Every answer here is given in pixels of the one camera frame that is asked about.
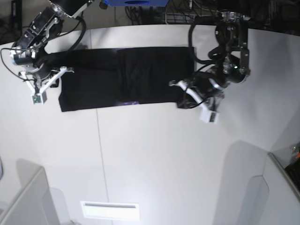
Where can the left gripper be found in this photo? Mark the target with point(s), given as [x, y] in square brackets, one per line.
[202, 89]

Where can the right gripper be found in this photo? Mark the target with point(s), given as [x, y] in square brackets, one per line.
[41, 78]

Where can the black T-shirt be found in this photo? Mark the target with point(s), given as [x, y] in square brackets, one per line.
[122, 76]

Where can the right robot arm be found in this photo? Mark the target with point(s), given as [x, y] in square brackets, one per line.
[29, 50]

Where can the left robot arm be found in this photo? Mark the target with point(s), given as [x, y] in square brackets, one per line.
[227, 63]

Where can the blue box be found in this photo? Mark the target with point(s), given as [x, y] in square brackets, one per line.
[123, 3]

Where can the white left monitor stand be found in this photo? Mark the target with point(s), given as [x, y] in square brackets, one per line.
[33, 204]

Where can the black keyboard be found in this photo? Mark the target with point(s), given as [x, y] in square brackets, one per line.
[293, 170]

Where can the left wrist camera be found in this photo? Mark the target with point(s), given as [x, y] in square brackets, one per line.
[208, 116]

